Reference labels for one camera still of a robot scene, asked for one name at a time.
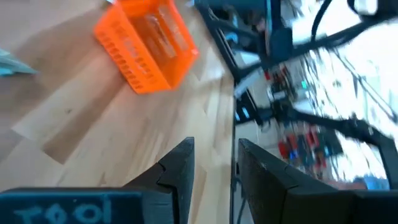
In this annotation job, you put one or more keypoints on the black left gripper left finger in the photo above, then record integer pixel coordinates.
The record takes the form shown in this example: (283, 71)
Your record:
(177, 186)

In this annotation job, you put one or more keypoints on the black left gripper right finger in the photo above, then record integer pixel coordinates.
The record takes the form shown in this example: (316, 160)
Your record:
(270, 193)

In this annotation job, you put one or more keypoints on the orange plastic slotted bin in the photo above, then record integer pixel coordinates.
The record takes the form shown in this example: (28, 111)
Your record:
(124, 37)

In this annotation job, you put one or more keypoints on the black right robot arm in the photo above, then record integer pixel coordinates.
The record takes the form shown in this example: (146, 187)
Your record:
(357, 129)

